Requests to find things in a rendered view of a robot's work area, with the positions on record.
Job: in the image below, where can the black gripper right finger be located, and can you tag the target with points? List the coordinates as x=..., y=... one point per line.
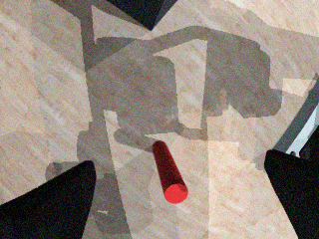
x=296, y=183

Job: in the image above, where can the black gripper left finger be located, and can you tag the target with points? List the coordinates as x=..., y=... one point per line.
x=58, y=209

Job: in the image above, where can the red peg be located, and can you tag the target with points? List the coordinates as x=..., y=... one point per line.
x=170, y=180

